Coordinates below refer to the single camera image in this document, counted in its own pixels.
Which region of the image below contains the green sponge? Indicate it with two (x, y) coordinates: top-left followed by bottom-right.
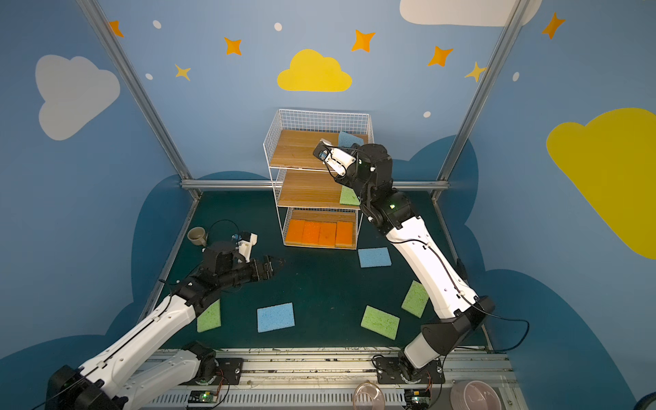
(339, 186), (360, 207)
(196, 300), (222, 333)
(360, 305), (400, 340)
(401, 281), (430, 318)

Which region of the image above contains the orange sponge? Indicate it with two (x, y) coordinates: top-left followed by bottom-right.
(302, 220), (321, 246)
(285, 219), (305, 246)
(335, 221), (355, 249)
(318, 222), (338, 248)

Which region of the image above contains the blue sponge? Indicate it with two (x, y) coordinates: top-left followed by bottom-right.
(338, 132), (364, 149)
(256, 302), (296, 333)
(358, 248), (392, 268)

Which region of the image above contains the blue sponge front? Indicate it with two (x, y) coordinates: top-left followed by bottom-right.
(256, 302), (296, 333)

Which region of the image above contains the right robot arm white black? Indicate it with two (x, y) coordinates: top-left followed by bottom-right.
(315, 143), (495, 374)

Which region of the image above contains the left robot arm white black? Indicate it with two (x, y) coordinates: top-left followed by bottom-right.
(44, 240), (285, 409)

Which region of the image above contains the beige ceramic mug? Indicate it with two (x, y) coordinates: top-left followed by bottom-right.
(186, 227), (208, 248)

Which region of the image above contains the red black handheld object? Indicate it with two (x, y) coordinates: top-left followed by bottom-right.
(455, 258), (468, 283)

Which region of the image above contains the clear plastic bowl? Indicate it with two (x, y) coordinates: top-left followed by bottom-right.
(352, 382), (386, 410)

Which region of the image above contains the pink bowl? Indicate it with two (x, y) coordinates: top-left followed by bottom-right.
(449, 380), (502, 410)

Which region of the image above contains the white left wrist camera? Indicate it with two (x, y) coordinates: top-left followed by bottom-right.
(232, 232), (258, 263)

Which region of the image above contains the white wire three-tier shelf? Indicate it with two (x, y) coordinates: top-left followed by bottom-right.
(263, 109), (374, 250)

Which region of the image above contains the aluminium frame rail back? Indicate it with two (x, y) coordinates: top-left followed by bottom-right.
(180, 179), (450, 191)

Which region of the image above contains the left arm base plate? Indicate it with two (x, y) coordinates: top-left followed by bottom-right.
(186, 358), (244, 386)

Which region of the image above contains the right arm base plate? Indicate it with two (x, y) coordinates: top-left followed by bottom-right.
(372, 355), (445, 384)

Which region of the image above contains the aluminium frame post right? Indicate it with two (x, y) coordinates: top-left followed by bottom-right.
(432, 0), (531, 205)

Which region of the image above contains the aluminium frame post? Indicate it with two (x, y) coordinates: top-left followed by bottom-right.
(432, 0), (531, 205)
(76, 0), (192, 182)

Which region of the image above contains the aluminium frame post left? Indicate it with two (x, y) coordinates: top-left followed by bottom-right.
(76, 0), (192, 182)

